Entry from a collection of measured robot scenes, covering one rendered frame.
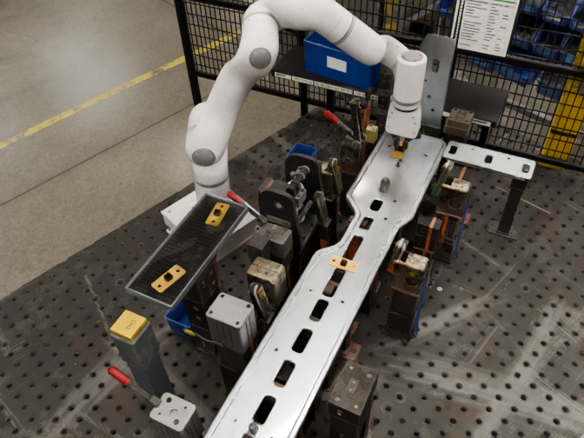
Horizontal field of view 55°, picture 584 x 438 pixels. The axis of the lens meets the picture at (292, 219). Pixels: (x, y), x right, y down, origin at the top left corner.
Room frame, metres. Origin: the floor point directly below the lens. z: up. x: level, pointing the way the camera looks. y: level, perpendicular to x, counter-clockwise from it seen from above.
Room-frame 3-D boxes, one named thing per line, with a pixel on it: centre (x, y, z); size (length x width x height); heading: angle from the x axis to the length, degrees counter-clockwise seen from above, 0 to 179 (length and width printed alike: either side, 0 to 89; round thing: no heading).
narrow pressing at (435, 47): (1.66, -0.50, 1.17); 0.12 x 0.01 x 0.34; 61
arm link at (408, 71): (1.43, -0.36, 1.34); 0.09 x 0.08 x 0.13; 2
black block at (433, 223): (1.18, -0.42, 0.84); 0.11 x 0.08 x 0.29; 61
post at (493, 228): (1.38, -0.77, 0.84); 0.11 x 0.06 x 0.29; 61
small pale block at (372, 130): (1.56, -0.29, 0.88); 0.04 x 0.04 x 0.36; 61
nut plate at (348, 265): (1.02, -0.14, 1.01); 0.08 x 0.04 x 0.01; 62
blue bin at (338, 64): (1.98, -0.25, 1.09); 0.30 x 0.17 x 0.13; 54
